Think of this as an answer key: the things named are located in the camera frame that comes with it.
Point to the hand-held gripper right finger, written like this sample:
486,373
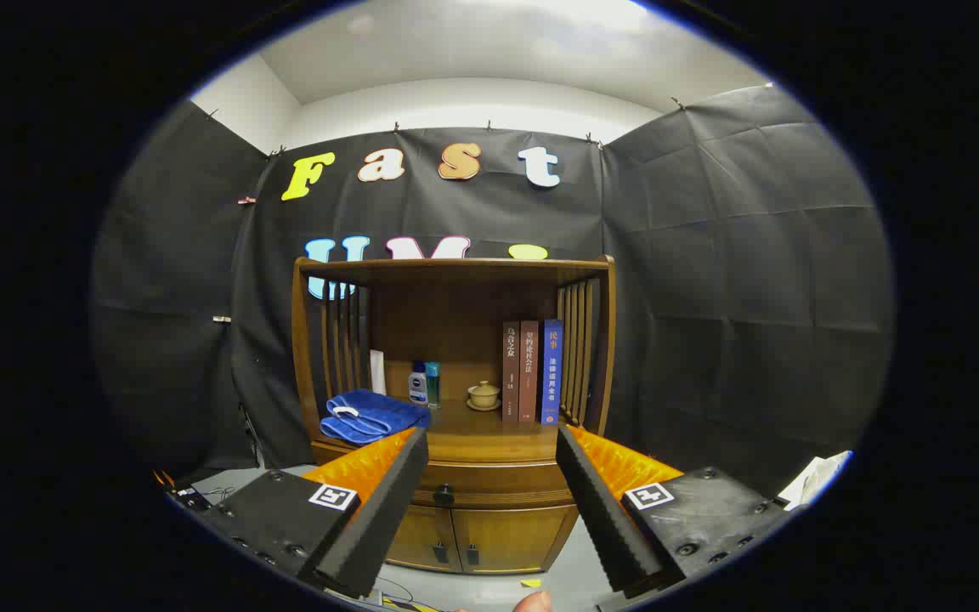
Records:
604,518

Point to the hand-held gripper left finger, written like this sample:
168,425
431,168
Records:
370,518

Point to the wooden drawer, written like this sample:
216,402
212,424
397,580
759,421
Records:
498,484

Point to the wooden cabinet door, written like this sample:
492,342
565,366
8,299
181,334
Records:
515,535
417,535

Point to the wooden countertop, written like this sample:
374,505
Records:
489,429

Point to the wooden cabinet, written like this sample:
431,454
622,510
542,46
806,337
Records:
455,314

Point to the yellow and black floor tape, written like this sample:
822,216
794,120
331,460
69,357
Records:
409,605

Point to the blue folded towel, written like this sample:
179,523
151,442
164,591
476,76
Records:
370,416

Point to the white bottle with blue cap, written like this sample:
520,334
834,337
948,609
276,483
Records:
417,387

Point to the white card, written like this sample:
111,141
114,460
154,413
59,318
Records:
377,374

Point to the teal bottle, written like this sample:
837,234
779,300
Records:
432,387

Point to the blue book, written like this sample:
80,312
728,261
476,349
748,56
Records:
551,374

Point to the reddish brown book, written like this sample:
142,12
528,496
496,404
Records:
529,374

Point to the beige lidded teacup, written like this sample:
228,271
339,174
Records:
483,395

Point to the dark brown book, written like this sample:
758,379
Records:
511,374

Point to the white paper object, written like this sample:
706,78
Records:
812,480

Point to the black backdrop cloth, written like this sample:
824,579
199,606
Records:
710,255

